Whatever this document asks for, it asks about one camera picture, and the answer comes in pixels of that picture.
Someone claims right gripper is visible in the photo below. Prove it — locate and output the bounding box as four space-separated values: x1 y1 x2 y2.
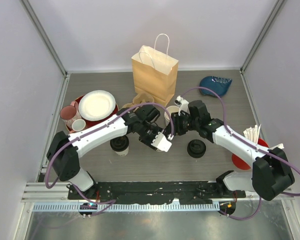
165 111 200 137

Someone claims stack of black cup lids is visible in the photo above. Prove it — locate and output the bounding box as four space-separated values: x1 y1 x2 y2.
187 139 207 159

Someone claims brown paper takeout bag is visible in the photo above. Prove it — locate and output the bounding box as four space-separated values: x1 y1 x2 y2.
131 33 179 106

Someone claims dark red round tray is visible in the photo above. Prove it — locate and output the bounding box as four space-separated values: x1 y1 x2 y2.
65 95 119 132

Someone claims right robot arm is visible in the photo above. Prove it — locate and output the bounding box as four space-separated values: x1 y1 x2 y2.
165 96 295 201

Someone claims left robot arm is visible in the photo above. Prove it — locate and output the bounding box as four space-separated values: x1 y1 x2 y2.
45 102 174 201

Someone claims brown cardboard cup carrier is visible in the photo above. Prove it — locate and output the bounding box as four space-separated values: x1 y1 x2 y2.
122 92 155 109

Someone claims blue ceramic dish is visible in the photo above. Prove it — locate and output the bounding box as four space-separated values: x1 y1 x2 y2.
199 76 233 97

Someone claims white paper plate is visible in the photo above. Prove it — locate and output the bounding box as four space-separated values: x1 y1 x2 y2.
78 90 116 122

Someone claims white and pink ceramic mug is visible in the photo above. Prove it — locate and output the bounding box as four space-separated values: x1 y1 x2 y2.
71 119 87 132

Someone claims red cup of straws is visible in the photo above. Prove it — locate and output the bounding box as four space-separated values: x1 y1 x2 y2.
231 123 285 171

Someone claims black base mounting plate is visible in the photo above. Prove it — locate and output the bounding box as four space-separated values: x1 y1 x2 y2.
67 181 247 204

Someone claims pink glass mug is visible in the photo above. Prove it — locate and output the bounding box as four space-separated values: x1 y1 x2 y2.
59 101 82 130

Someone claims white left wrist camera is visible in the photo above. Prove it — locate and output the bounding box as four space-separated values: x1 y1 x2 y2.
151 132 172 152

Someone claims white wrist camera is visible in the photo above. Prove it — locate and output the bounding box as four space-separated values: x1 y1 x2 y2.
151 132 172 152
174 95 190 116

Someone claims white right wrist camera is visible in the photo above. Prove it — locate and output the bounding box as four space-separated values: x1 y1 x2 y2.
174 95 190 116

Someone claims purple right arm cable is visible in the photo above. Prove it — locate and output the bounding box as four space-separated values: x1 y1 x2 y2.
177 86 300 221

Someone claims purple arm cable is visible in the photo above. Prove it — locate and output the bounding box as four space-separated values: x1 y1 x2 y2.
177 86 300 221
44 102 176 218

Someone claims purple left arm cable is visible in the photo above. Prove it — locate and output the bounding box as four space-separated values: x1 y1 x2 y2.
44 102 176 218

